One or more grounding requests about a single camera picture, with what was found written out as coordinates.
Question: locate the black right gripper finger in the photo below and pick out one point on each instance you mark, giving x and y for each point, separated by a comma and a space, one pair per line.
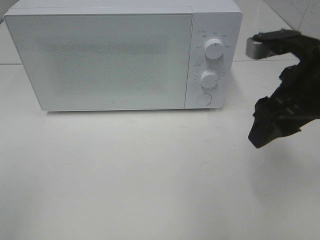
270, 122
268, 44

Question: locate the white microwave oven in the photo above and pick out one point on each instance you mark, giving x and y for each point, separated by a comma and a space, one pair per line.
210, 18

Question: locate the round door release button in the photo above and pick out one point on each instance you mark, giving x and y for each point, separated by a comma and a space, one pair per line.
204, 99

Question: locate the white microwave knob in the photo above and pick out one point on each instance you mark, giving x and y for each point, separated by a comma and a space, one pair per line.
209, 79
214, 47

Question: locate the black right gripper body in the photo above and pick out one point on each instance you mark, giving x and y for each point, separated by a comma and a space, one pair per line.
296, 101

